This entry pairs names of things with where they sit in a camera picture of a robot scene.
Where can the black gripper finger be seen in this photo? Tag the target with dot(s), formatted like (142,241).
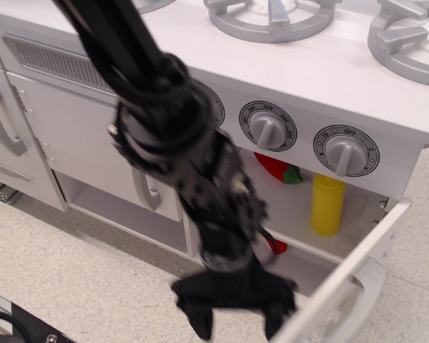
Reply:
(200,319)
(274,318)

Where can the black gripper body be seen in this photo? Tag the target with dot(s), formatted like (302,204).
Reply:
(234,284)

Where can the white oven door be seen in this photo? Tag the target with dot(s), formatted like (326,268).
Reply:
(378,244)

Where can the silver oven door handle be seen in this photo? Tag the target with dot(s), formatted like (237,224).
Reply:
(349,307)

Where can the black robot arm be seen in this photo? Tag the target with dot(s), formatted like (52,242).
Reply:
(165,127)

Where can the red toy on lower shelf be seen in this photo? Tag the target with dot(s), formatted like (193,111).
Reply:
(277,246)

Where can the red toy pepper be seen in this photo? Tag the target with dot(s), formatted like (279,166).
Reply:
(283,171)

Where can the yellow toy bottle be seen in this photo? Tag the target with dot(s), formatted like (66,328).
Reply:
(327,203)

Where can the middle grey temperature knob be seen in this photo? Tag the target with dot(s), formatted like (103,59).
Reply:
(268,126)

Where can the left grey timer knob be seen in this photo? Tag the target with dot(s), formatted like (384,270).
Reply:
(217,105)

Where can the grey timer knob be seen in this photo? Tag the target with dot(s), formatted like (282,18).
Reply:
(346,151)
(217,105)

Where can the right grey timer knob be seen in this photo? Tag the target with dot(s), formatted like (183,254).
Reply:
(346,151)

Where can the white toy kitchen unit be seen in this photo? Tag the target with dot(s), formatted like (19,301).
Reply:
(101,276)

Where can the white cabinet door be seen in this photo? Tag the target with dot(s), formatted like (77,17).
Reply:
(30,172)
(72,124)

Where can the left white cabinet door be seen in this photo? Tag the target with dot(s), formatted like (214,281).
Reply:
(30,172)

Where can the middle silver stove burner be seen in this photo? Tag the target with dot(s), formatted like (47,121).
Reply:
(271,22)

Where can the silver stove burner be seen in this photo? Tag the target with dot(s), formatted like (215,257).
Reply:
(399,38)
(271,22)

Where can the silver vent grille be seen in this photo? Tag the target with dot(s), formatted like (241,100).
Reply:
(56,62)

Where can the right silver stove burner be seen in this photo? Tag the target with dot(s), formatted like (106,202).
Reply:
(399,38)

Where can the silver cabinet door handle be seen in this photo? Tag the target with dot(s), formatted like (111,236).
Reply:
(150,199)

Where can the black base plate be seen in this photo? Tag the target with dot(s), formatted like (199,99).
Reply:
(25,327)

